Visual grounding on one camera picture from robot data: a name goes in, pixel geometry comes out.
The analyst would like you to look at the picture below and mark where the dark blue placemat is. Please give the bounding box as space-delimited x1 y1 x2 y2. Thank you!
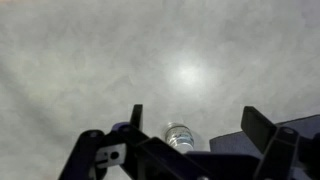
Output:
111 114 320 180

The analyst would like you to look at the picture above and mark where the shiny metal lid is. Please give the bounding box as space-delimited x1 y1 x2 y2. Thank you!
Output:
163 122 191 138

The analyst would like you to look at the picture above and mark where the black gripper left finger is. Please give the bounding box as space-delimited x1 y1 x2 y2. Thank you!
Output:
58 104 143 180

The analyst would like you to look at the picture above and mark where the shiny metal container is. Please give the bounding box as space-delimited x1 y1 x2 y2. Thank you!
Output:
163 133 194 153

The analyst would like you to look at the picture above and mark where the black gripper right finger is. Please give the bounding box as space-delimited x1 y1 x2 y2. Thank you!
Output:
241 106 320 180

